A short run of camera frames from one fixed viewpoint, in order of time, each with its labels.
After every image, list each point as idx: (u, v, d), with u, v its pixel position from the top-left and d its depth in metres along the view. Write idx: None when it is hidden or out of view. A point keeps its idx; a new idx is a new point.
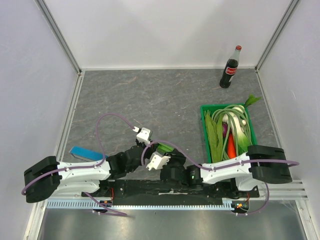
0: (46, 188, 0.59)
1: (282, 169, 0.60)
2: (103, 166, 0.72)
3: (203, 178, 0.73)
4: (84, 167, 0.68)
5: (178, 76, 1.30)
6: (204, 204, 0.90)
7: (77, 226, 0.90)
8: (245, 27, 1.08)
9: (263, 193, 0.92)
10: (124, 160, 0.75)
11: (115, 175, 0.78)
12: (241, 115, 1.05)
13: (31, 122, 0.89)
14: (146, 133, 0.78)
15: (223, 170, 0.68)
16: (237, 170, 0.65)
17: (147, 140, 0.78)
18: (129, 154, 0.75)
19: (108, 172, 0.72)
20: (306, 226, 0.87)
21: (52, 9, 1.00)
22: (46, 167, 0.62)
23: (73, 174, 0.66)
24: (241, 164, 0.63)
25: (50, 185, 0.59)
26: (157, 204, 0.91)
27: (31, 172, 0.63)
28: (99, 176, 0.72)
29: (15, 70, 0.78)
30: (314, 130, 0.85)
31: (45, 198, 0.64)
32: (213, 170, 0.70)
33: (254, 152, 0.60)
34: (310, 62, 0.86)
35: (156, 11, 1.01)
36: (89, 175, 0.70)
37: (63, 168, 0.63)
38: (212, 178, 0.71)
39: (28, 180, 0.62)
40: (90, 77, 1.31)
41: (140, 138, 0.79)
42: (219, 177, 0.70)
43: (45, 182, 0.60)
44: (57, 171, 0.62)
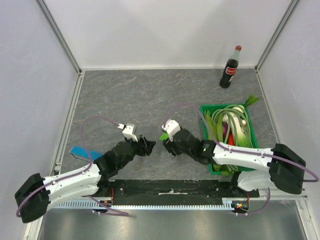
0: (36, 206, 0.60)
1: (299, 178, 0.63)
2: (92, 170, 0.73)
3: (215, 153, 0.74)
4: (70, 176, 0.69)
5: (178, 76, 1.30)
6: (204, 204, 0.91)
7: (77, 226, 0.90)
8: (245, 27, 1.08)
9: (264, 193, 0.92)
10: (113, 158, 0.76)
11: (108, 175, 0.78)
12: (241, 115, 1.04)
13: (31, 122, 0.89)
14: (130, 128, 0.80)
15: (240, 156, 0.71)
16: (254, 159, 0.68)
17: (133, 134, 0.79)
18: (116, 151, 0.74)
19: (99, 174, 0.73)
20: (305, 226, 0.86)
21: (52, 9, 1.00)
22: (33, 185, 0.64)
23: (60, 185, 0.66)
24: (263, 155, 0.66)
25: (40, 201, 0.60)
26: (158, 204, 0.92)
27: (20, 194, 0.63)
28: (91, 180, 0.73)
29: (15, 70, 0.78)
30: (314, 131, 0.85)
31: (40, 216, 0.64)
32: (228, 151, 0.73)
33: (279, 150, 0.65)
34: (310, 63, 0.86)
35: (156, 11, 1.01)
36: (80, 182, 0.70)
37: (50, 182, 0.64)
38: (224, 157, 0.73)
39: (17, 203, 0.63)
40: (90, 77, 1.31)
41: (127, 134, 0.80)
42: (232, 159, 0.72)
43: (34, 199, 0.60)
44: (44, 186, 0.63)
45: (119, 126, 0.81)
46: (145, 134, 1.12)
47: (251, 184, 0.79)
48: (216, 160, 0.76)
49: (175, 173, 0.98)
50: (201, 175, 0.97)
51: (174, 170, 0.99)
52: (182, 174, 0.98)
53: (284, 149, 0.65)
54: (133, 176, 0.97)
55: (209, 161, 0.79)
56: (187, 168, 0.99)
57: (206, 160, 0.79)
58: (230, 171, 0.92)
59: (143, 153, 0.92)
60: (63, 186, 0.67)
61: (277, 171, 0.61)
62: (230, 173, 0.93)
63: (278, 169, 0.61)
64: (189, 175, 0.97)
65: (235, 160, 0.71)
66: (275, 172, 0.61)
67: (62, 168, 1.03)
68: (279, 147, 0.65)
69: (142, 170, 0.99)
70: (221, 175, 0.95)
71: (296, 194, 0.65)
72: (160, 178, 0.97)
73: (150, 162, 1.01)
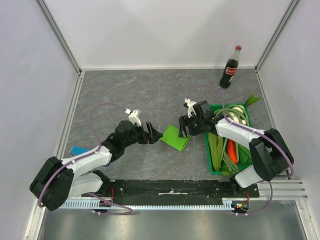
0: (61, 184, 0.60)
1: (277, 165, 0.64)
2: (103, 150, 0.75)
3: (218, 121, 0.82)
4: (87, 155, 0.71)
5: (178, 76, 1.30)
6: (204, 204, 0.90)
7: (77, 226, 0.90)
8: (245, 27, 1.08)
9: (264, 193, 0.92)
10: (118, 137, 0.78)
11: (116, 155, 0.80)
12: (241, 115, 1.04)
13: (31, 122, 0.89)
14: (135, 114, 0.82)
15: (235, 129, 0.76)
16: (245, 133, 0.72)
17: (137, 118, 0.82)
18: (120, 128, 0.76)
19: (109, 153, 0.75)
20: (306, 226, 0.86)
21: (52, 9, 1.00)
22: (51, 170, 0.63)
23: (80, 164, 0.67)
24: (253, 131, 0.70)
25: (65, 179, 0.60)
26: (157, 204, 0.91)
27: (38, 182, 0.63)
28: (102, 159, 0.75)
29: (15, 71, 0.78)
30: (314, 130, 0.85)
31: (63, 199, 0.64)
32: (229, 123, 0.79)
33: (269, 133, 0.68)
34: (310, 62, 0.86)
35: (156, 11, 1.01)
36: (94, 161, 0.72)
37: (70, 162, 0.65)
38: (224, 127, 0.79)
39: (37, 191, 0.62)
40: (90, 77, 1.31)
41: (132, 118, 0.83)
42: (230, 131, 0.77)
43: (58, 180, 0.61)
44: (65, 165, 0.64)
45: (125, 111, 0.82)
46: None
47: (245, 178, 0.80)
48: (217, 129, 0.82)
49: (175, 173, 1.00)
50: (201, 175, 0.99)
51: (174, 170, 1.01)
52: (182, 174, 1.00)
53: (275, 134, 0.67)
54: (133, 176, 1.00)
55: (211, 130, 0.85)
56: (187, 168, 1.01)
57: (209, 127, 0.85)
58: (231, 171, 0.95)
59: (146, 142, 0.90)
60: (82, 166, 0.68)
61: (256, 144, 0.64)
62: (231, 173, 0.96)
63: (259, 144, 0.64)
64: (189, 175, 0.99)
65: (231, 132, 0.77)
66: (254, 144, 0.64)
67: None
68: (271, 131, 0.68)
69: (143, 170, 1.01)
70: (221, 175, 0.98)
71: (267, 181, 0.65)
72: (160, 178, 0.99)
73: (150, 162, 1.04)
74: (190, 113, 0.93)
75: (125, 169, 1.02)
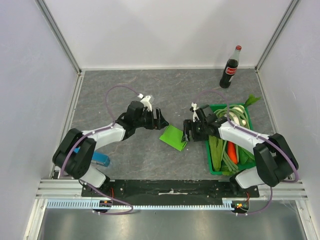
0: (84, 151, 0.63)
1: (281, 170, 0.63)
2: (117, 126, 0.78)
3: (222, 124, 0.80)
4: (103, 129, 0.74)
5: (178, 76, 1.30)
6: (204, 204, 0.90)
7: (77, 226, 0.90)
8: (245, 27, 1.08)
9: (264, 193, 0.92)
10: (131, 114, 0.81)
11: (128, 133, 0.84)
12: (241, 115, 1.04)
13: (31, 122, 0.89)
14: (147, 99, 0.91)
15: (239, 133, 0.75)
16: (248, 137, 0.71)
17: (148, 102, 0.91)
18: (133, 107, 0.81)
19: (122, 129, 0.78)
20: (306, 225, 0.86)
21: (52, 9, 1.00)
22: (72, 140, 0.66)
23: (98, 136, 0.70)
24: (257, 135, 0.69)
25: (88, 146, 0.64)
26: (157, 204, 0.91)
27: (61, 153, 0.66)
28: (117, 134, 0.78)
29: (15, 71, 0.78)
30: (314, 130, 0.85)
31: (85, 170, 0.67)
32: (233, 127, 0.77)
33: (274, 139, 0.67)
34: (310, 62, 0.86)
35: (156, 11, 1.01)
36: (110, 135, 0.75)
37: (90, 132, 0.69)
38: (227, 130, 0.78)
39: (61, 160, 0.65)
40: (90, 77, 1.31)
41: (144, 102, 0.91)
42: (233, 135, 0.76)
43: (81, 148, 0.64)
44: (86, 136, 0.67)
45: (138, 96, 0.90)
46: (145, 134, 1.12)
47: (245, 177, 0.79)
48: (220, 133, 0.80)
49: (175, 173, 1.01)
50: (201, 175, 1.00)
51: (174, 170, 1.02)
52: (182, 174, 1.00)
53: (279, 139, 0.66)
54: (133, 176, 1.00)
55: (214, 132, 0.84)
56: (187, 168, 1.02)
57: (212, 130, 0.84)
58: (231, 171, 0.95)
59: (153, 127, 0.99)
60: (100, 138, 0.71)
61: (260, 150, 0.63)
62: (230, 173, 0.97)
63: (264, 149, 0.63)
64: (189, 175, 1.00)
65: (235, 136, 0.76)
66: (258, 149, 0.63)
67: None
68: (276, 137, 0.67)
69: (143, 170, 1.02)
70: (221, 175, 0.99)
71: (271, 186, 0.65)
72: (160, 178, 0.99)
73: (150, 162, 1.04)
74: (195, 118, 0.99)
75: (125, 169, 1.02)
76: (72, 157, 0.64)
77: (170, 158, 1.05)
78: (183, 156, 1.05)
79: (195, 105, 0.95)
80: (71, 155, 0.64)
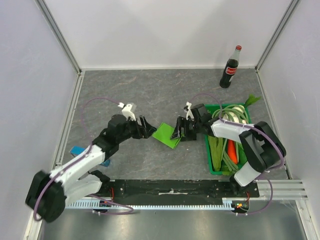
0: (55, 198, 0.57)
1: (269, 155, 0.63)
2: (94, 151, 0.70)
3: (214, 122, 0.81)
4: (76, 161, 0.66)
5: (178, 76, 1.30)
6: (204, 204, 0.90)
7: (77, 227, 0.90)
8: (245, 27, 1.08)
9: (264, 193, 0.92)
10: (111, 132, 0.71)
11: (110, 151, 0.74)
12: (241, 115, 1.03)
13: (31, 122, 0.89)
14: (129, 107, 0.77)
15: (227, 125, 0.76)
16: (235, 128, 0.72)
17: (132, 112, 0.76)
18: (113, 123, 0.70)
19: (101, 152, 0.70)
20: (306, 225, 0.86)
21: (52, 9, 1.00)
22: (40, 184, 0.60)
23: (70, 173, 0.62)
24: (243, 125, 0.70)
25: (57, 193, 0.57)
26: (157, 204, 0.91)
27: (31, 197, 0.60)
28: (96, 160, 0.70)
29: (15, 70, 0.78)
30: (314, 130, 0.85)
31: (61, 211, 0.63)
32: (223, 122, 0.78)
33: (259, 126, 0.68)
34: (310, 62, 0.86)
35: (156, 11, 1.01)
36: (86, 165, 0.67)
37: (57, 173, 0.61)
38: (217, 126, 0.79)
39: (33, 205, 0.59)
40: (90, 77, 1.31)
41: (126, 112, 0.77)
42: (223, 129, 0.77)
43: (50, 194, 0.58)
44: (54, 179, 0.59)
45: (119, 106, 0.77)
46: None
47: (244, 176, 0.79)
48: (213, 130, 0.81)
49: (175, 173, 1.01)
50: (201, 175, 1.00)
51: (174, 170, 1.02)
52: (182, 174, 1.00)
53: (264, 126, 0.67)
54: (133, 176, 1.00)
55: (208, 132, 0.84)
56: (187, 168, 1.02)
57: (206, 129, 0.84)
58: (231, 171, 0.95)
59: (141, 137, 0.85)
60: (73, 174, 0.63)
61: (245, 136, 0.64)
62: (230, 173, 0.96)
63: (249, 136, 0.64)
64: (189, 175, 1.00)
65: (225, 130, 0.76)
66: (243, 136, 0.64)
67: None
68: (260, 123, 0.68)
69: (143, 170, 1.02)
70: (221, 175, 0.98)
71: (260, 172, 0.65)
72: (160, 178, 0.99)
73: (150, 162, 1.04)
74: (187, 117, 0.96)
75: (125, 169, 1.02)
76: (44, 200, 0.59)
77: (170, 158, 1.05)
78: (183, 156, 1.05)
79: (189, 105, 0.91)
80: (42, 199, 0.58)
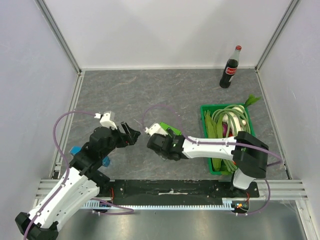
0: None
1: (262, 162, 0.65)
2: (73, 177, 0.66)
3: (184, 148, 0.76)
4: (53, 195, 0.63)
5: (178, 76, 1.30)
6: (204, 204, 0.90)
7: (77, 227, 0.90)
8: (244, 27, 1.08)
9: (264, 193, 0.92)
10: (93, 147, 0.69)
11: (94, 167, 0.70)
12: (241, 115, 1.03)
13: (31, 123, 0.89)
14: (107, 115, 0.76)
15: (206, 147, 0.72)
16: (219, 148, 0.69)
17: (112, 121, 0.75)
18: (95, 137, 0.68)
19: (80, 175, 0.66)
20: (306, 225, 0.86)
21: (52, 9, 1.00)
22: (23, 225, 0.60)
23: (48, 210, 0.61)
24: (226, 144, 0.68)
25: (37, 237, 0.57)
26: (157, 204, 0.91)
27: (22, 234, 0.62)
28: (78, 184, 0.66)
29: (15, 70, 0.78)
30: (314, 131, 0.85)
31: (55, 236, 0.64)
32: (196, 143, 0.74)
33: (241, 138, 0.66)
34: (310, 63, 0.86)
35: (156, 11, 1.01)
36: (65, 196, 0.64)
37: (36, 216, 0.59)
38: (193, 150, 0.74)
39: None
40: (90, 77, 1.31)
41: (105, 122, 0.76)
42: (200, 151, 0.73)
43: (32, 237, 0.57)
44: (32, 222, 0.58)
45: (96, 117, 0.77)
46: (145, 134, 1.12)
47: (241, 181, 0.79)
48: (186, 154, 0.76)
49: (175, 173, 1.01)
50: (201, 175, 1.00)
51: (174, 170, 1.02)
52: (182, 174, 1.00)
53: (245, 136, 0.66)
54: (133, 176, 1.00)
55: (179, 156, 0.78)
56: (187, 168, 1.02)
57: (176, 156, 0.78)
58: (230, 171, 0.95)
59: (126, 144, 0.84)
60: (52, 211, 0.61)
61: (239, 157, 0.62)
62: (230, 173, 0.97)
63: (241, 155, 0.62)
64: (189, 175, 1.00)
65: (203, 152, 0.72)
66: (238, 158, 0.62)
67: (62, 167, 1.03)
68: (241, 135, 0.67)
69: (143, 170, 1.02)
70: (221, 175, 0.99)
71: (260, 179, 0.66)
72: (160, 178, 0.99)
73: (150, 162, 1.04)
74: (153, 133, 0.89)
75: (125, 169, 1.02)
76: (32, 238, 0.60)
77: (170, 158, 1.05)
78: None
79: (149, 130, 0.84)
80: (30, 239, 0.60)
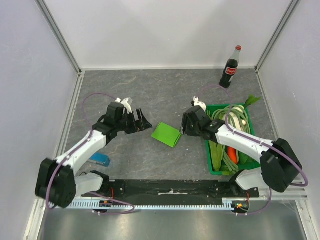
0: (65, 182, 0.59)
1: (289, 177, 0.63)
2: (96, 135, 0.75)
3: (218, 131, 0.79)
4: (80, 146, 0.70)
5: (178, 76, 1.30)
6: (204, 204, 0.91)
7: (77, 227, 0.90)
8: (244, 27, 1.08)
9: (264, 193, 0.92)
10: (110, 117, 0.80)
11: (111, 135, 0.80)
12: (241, 115, 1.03)
13: (31, 122, 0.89)
14: (126, 101, 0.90)
15: (240, 139, 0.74)
16: (252, 145, 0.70)
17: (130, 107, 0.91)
18: (112, 107, 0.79)
19: (102, 137, 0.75)
20: (306, 225, 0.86)
21: (52, 9, 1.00)
22: (49, 172, 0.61)
23: (76, 157, 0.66)
24: (261, 143, 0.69)
25: (67, 176, 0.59)
26: (157, 204, 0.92)
27: (40, 187, 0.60)
28: (97, 144, 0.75)
29: (15, 70, 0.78)
30: (314, 131, 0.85)
31: (72, 195, 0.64)
32: (232, 132, 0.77)
33: (278, 144, 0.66)
34: (310, 63, 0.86)
35: (156, 12, 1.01)
36: (89, 149, 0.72)
37: (65, 157, 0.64)
38: (226, 136, 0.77)
39: (44, 194, 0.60)
40: (90, 77, 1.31)
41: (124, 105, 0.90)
42: (232, 140, 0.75)
43: (60, 179, 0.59)
44: (62, 162, 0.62)
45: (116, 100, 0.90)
46: (145, 134, 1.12)
47: (246, 180, 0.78)
48: (218, 138, 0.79)
49: (175, 173, 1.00)
50: (201, 175, 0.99)
51: (174, 170, 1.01)
52: (182, 174, 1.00)
53: (283, 145, 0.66)
54: (133, 176, 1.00)
55: (211, 137, 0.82)
56: (187, 168, 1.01)
57: (208, 135, 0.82)
58: (231, 171, 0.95)
59: (137, 130, 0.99)
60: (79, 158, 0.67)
61: (267, 159, 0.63)
62: (231, 172, 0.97)
63: (270, 158, 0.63)
64: (189, 176, 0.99)
65: (235, 142, 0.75)
66: (265, 159, 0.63)
67: None
68: (279, 142, 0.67)
69: (143, 170, 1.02)
70: (221, 175, 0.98)
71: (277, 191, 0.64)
72: (160, 178, 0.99)
73: (150, 162, 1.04)
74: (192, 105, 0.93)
75: (125, 169, 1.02)
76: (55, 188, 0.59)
77: (170, 158, 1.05)
78: (183, 156, 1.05)
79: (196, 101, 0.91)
80: (53, 186, 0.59)
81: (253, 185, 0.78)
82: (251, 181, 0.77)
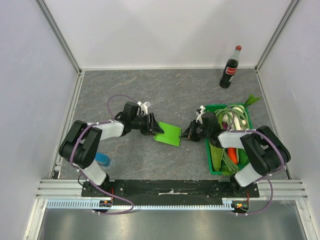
0: (91, 139, 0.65)
1: (273, 160, 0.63)
2: (117, 121, 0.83)
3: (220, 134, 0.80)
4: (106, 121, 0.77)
5: (178, 76, 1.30)
6: (204, 204, 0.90)
7: (77, 227, 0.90)
8: (244, 27, 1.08)
9: (264, 193, 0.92)
10: (126, 116, 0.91)
11: (126, 129, 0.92)
12: (241, 115, 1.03)
13: (31, 122, 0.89)
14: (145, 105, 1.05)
15: (233, 134, 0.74)
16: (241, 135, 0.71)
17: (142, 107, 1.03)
18: (130, 104, 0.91)
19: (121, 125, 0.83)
20: (305, 225, 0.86)
21: (52, 9, 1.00)
22: (78, 131, 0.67)
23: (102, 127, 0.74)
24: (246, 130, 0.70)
25: (94, 133, 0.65)
26: (157, 204, 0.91)
27: (66, 144, 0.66)
28: (117, 130, 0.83)
29: (15, 70, 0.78)
30: (314, 131, 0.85)
31: (92, 159, 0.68)
32: (228, 131, 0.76)
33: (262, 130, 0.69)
34: (310, 63, 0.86)
35: (156, 12, 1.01)
36: (112, 127, 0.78)
37: (95, 123, 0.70)
38: (224, 136, 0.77)
39: (68, 151, 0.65)
40: (90, 77, 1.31)
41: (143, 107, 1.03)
42: (227, 137, 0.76)
43: (88, 137, 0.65)
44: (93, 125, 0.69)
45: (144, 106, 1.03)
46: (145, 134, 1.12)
47: (244, 176, 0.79)
48: (221, 141, 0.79)
49: (175, 173, 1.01)
50: (201, 175, 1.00)
51: (174, 170, 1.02)
52: (182, 174, 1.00)
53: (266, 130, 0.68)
54: (133, 176, 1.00)
55: (216, 144, 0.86)
56: (187, 168, 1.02)
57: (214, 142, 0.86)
58: (231, 171, 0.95)
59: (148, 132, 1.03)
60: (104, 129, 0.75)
61: (246, 138, 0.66)
62: (230, 172, 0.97)
63: (250, 138, 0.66)
64: (189, 176, 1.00)
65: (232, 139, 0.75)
66: (245, 138, 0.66)
67: (62, 167, 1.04)
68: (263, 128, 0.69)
69: (143, 170, 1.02)
70: (221, 175, 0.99)
71: (263, 174, 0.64)
72: (160, 178, 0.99)
73: (150, 162, 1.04)
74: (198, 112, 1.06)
75: (124, 169, 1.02)
76: (80, 147, 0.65)
77: (170, 158, 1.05)
78: (183, 156, 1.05)
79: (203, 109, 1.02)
80: (78, 147, 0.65)
81: (249, 180, 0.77)
82: (249, 177, 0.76)
